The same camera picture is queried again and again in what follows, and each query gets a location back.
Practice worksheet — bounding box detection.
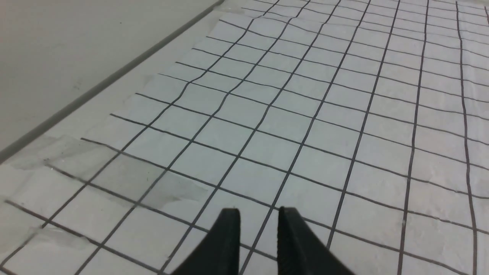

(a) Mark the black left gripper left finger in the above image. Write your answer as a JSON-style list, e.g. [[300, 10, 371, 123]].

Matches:
[[172, 208, 241, 275]]

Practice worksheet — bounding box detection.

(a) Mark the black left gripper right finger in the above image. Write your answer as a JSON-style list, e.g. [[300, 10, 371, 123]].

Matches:
[[278, 207, 353, 275]]

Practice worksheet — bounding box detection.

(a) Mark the white grid tablecloth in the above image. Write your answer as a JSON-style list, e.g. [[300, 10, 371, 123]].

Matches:
[[1, 0, 488, 275]]

